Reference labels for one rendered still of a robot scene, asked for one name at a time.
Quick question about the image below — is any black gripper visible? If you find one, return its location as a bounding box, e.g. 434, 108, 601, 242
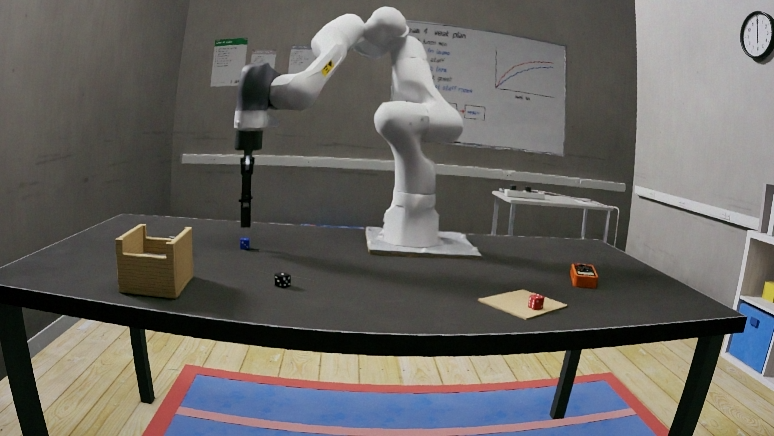
235, 131, 263, 228

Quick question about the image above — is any beige flat mat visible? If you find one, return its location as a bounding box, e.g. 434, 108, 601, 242
478, 289, 568, 320

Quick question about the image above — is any black die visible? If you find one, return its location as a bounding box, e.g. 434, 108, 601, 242
275, 272, 291, 288

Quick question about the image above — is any red die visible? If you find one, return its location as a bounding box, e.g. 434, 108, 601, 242
528, 294, 545, 310

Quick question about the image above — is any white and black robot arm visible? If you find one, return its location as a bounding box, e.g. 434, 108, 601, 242
234, 7, 463, 247

